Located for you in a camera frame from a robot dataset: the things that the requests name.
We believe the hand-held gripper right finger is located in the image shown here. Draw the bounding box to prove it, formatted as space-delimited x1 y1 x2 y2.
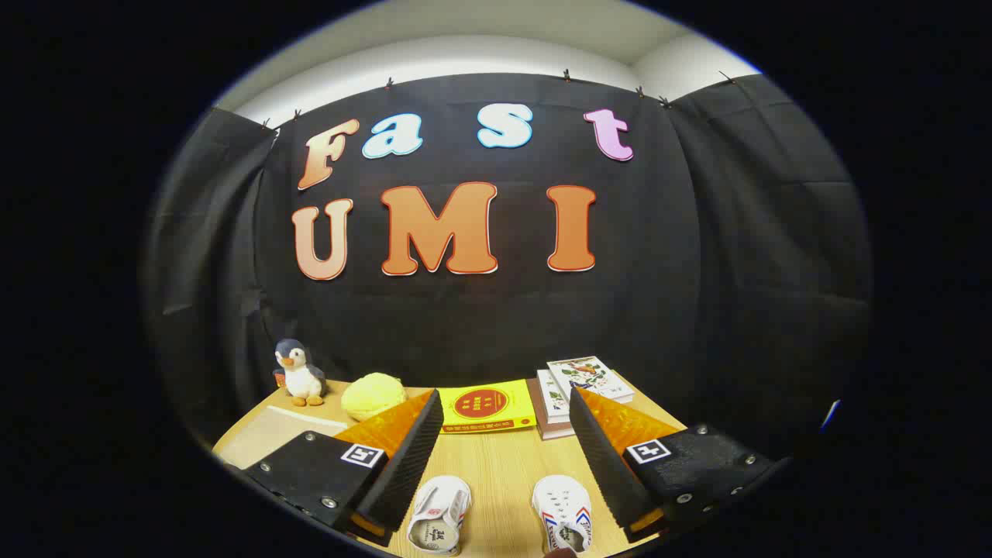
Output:
570 387 776 543

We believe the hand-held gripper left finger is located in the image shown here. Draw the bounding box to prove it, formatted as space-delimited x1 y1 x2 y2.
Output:
244 389 443 543

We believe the white striped canvas shoe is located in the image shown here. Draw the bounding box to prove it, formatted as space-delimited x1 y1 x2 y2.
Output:
407 475 472 556
532 474 593 555

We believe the cream fabric storage box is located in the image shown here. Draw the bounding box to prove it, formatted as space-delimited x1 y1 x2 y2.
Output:
221 405 350 470

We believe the brown cover book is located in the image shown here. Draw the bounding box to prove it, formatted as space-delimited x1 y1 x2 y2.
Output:
527 377 576 440

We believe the yellow round plush ball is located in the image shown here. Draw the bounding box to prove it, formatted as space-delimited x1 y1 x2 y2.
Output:
341 373 407 422

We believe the white bird cover book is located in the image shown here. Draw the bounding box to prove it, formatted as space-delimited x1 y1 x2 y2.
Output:
546 356 635 404

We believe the yellow book with red circle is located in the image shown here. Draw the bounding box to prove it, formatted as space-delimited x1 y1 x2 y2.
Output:
439 379 537 434

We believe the penguin plush toy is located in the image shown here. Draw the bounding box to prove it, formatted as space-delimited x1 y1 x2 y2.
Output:
273 339 328 408

